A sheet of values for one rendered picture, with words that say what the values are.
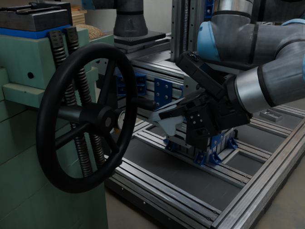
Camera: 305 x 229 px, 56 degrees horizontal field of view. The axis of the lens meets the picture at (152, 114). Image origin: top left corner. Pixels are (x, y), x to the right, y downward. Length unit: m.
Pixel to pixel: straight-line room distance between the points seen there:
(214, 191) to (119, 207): 0.50
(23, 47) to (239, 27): 0.39
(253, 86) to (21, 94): 0.42
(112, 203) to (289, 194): 0.94
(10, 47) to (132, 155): 1.04
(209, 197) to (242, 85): 0.84
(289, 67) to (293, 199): 1.29
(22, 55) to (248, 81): 0.40
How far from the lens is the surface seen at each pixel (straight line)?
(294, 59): 0.50
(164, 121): 0.60
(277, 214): 1.61
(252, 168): 1.50
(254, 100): 0.51
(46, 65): 0.56
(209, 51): 0.58
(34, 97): 0.56
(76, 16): 0.99
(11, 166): 0.69
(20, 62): 0.59
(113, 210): 1.52
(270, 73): 0.50
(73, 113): 0.58
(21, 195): 0.74
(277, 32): 0.58
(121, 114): 0.86
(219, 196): 1.30
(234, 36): 0.57
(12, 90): 0.61
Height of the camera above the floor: 1.07
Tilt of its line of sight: 27 degrees down
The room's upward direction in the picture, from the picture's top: straight up
